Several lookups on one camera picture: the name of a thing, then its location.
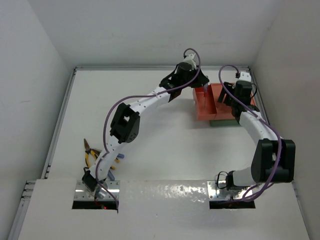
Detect salmon drawer box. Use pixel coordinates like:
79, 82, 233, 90
211, 82, 256, 121

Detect blue handled screwdriver top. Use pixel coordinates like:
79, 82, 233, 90
203, 84, 208, 109

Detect salmon pull-out drawer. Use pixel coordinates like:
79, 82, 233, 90
192, 84, 217, 121

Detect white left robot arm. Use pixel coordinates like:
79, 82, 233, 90
82, 62, 209, 192

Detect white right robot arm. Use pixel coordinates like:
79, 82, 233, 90
218, 80, 296, 191

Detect green drawer box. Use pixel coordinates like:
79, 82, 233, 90
209, 119, 240, 127

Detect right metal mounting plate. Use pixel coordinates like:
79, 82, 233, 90
207, 180, 249, 202

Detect metal mounting plate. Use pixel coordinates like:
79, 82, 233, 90
207, 180, 249, 202
73, 180, 120, 201

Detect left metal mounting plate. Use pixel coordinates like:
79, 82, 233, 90
73, 180, 120, 201

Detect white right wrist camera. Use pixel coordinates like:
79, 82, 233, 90
235, 71, 252, 83

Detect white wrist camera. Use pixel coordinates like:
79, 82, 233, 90
235, 71, 252, 83
183, 53, 197, 69

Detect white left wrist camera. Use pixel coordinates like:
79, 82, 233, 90
183, 53, 197, 69

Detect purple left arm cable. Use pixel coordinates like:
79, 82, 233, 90
96, 47, 202, 208

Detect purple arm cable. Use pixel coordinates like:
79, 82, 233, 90
96, 47, 202, 208
218, 65, 285, 203

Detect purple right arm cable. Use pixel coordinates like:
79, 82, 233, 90
218, 65, 285, 203

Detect yellow handled cutting pliers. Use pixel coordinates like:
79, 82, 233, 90
91, 148, 120, 170

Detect yellow handled long-nose pliers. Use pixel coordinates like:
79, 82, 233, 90
83, 138, 96, 169

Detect blue handled screwdriver bottom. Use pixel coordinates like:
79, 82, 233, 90
107, 170, 115, 181

